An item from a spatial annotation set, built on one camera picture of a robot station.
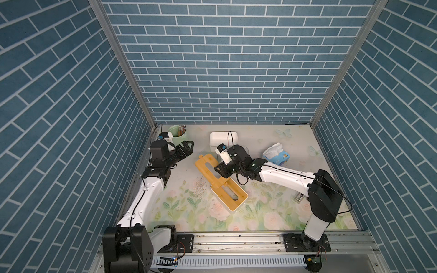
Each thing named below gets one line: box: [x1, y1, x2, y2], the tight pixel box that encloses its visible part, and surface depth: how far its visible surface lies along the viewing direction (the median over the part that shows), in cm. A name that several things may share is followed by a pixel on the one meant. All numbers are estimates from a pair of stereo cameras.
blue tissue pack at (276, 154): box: [262, 142, 291, 167], surface depth 99 cm
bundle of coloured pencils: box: [178, 123, 187, 137], surface depth 98 cm
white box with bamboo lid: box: [209, 176, 249, 212], surface depth 84 cm
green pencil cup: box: [168, 124, 188, 147], surface depth 101 cm
